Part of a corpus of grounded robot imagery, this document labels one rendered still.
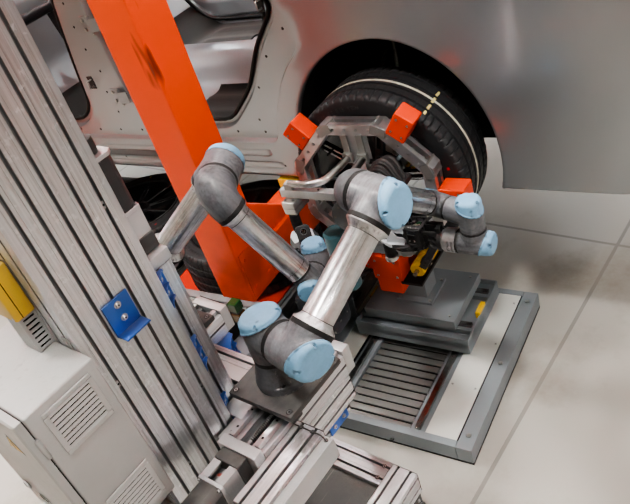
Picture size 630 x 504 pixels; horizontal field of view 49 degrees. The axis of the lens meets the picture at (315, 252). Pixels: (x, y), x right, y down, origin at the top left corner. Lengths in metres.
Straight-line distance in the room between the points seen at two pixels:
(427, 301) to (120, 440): 1.55
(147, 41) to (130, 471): 1.23
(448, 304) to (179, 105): 1.31
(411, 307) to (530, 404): 0.59
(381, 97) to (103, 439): 1.35
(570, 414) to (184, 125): 1.68
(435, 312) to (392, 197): 1.23
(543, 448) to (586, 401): 0.26
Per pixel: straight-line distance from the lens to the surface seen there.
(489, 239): 2.04
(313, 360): 1.64
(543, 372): 2.85
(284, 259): 1.92
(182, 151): 2.35
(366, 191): 1.68
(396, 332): 2.90
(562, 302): 3.12
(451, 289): 2.91
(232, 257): 2.55
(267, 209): 2.68
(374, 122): 2.27
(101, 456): 1.67
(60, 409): 1.56
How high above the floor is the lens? 2.11
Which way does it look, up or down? 35 degrees down
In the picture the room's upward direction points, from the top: 19 degrees counter-clockwise
